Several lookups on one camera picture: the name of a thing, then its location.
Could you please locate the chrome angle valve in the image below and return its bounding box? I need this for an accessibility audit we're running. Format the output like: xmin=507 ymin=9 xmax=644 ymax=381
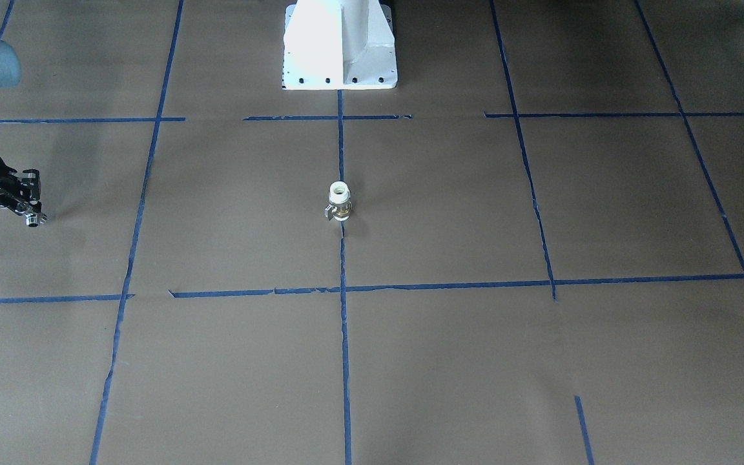
xmin=25 ymin=212 xmax=48 ymax=228

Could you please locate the white PPR brass valve fitting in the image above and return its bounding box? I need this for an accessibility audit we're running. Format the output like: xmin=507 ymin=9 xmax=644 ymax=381
xmin=324 ymin=181 xmax=353 ymax=222

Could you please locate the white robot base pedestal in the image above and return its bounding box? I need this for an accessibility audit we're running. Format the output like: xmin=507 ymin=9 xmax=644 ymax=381
xmin=282 ymin=1 xmax=398 ymax=90

